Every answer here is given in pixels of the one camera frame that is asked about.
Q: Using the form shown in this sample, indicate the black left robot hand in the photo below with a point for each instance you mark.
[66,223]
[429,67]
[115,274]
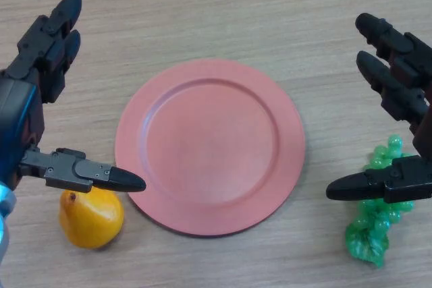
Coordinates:
[20,106]

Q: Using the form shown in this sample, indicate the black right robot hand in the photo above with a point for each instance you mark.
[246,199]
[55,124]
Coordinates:
[401,55]

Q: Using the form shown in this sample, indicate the green grapes bunch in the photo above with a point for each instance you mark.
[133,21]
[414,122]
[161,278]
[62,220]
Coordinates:
[368,240]

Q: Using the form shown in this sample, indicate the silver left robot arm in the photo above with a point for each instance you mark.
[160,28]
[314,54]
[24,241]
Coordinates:
[3,227]

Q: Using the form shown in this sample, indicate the pink round plate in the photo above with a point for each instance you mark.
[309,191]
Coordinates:
[209,148]

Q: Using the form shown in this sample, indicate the yellow pear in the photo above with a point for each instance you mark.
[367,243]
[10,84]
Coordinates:
[91,220]

